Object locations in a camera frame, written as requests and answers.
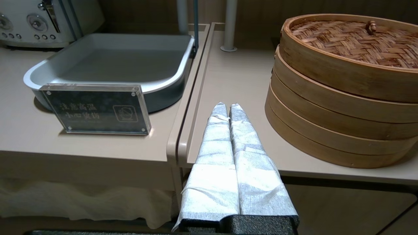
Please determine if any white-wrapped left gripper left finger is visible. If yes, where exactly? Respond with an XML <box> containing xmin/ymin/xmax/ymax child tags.
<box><xmin>172</xmin><ymin>102</ymin><xmax>241</xmax><ymax>231</ymax></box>

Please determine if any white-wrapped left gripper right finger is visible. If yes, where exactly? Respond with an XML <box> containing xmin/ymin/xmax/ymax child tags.
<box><xmin>230</xmin><ymin>103</ymin><xmax>299</xmax><ymax>216</ymax></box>

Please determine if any grey-blue white-lined rack tray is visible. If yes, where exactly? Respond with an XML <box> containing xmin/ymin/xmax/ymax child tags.
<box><xmin>23</xmin><ymin>33</ymin><xmax>196</xmax><ymax>113</ymax></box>

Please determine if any white support pole with flange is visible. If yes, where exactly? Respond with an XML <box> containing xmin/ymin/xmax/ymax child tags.
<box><xmin>220</xmin><ymin>0</ymin><xmax>238</xmax><ymax>52</ymax></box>

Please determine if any small woven bamboo steamer lid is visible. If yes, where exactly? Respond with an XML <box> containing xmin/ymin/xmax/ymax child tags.
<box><xmin>280</xmin><ymin>13</ymin><xmax>418</xmax><ymax>104</ymax></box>

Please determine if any white table skirt cloth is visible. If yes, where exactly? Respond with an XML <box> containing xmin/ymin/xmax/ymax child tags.
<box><xmin>0</xmin><ymin>176</ymin><xmax>183</xmax><ymax>229</ymax></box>

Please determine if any clear acrylic warning sign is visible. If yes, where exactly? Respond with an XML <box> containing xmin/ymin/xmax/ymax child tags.
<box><xmin>39</xmin><ymin>84</ymin><xmax>152</xmax><ymax>135</ymax></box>

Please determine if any white retro toaster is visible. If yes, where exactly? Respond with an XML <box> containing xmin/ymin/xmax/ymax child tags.
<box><xmin>0</xmin><ymin>0</ymin><xmax>105</xmax><ymax>48</ymax></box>

